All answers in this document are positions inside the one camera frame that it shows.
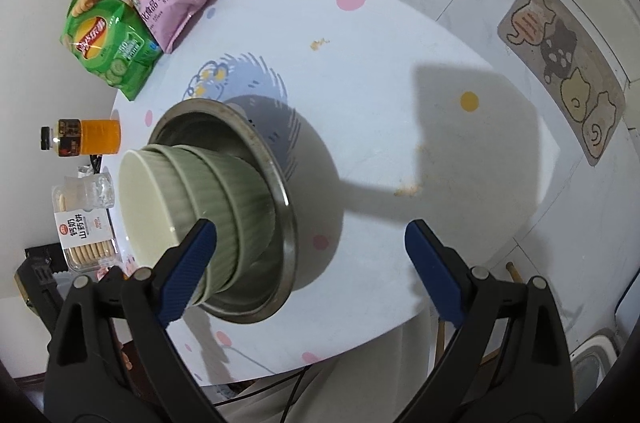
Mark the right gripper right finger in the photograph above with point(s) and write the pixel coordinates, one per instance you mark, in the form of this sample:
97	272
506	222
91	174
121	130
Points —
530	381

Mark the biscuit box clear plastic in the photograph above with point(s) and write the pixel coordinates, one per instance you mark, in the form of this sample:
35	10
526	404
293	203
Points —
81	207

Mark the cream ribbed bowl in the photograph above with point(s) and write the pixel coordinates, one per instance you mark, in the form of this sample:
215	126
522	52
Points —
156	209

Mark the orange juice bottle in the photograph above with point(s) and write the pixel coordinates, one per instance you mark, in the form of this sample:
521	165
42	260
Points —
74	137

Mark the green chips bag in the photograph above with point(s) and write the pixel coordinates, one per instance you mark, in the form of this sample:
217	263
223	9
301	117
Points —
110	40

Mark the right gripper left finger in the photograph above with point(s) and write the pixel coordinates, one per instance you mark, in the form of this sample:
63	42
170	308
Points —
110	356

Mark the large steel bowl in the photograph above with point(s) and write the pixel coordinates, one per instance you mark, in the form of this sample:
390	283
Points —
222	138

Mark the green ribbed bowl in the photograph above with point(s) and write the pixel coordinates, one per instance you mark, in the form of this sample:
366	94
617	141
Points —
249	194
210	200

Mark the cat pattern floor mat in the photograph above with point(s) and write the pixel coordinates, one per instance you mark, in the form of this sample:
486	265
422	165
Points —
555	46

